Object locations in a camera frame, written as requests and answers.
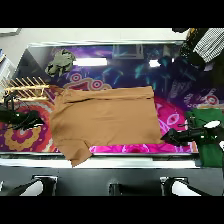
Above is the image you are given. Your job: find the wooden rack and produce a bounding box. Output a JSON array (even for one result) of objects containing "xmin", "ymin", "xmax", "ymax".
[{"xmin": 0, "ymin": 76, "xmax": 51, "ymax": 103}]

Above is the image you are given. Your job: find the brown T-shirt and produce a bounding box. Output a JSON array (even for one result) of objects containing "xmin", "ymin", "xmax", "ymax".
[{"xmin": 49, "ymin": 85, "xmax": 165, "ymax": 168}]

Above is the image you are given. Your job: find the olive green garment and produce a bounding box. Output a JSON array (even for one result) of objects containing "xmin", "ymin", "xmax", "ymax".
[{"xmin": 44, "ymin": 49, "xmax": 77, "ymax": 79}]

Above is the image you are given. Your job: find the black garment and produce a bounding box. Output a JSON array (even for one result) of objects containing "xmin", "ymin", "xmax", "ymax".
[{"xmin": 179, "ymin": 29, "xmax": 209, "ymax": 70}]

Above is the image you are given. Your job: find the silver frame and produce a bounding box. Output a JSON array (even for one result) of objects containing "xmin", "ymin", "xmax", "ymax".
[{"xmin": 0, "ymin": 151, "xmax": 224, "ymax": 197}]

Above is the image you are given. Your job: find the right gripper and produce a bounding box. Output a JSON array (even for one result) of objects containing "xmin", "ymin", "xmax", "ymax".
[{"xmin": 160, "ymin": 127, "xmax": 188, "ymax": 147}]

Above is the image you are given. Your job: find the checked shirt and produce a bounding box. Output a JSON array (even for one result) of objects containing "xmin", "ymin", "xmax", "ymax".
[{"xmin": 193, "ymin": 28, "xmax": 224, "ymax": 64}]

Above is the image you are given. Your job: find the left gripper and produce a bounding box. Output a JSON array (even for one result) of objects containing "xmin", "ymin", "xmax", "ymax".
[{"xmin": 14, "ymin": 110, "xmax": 45, "ymax": 132}]

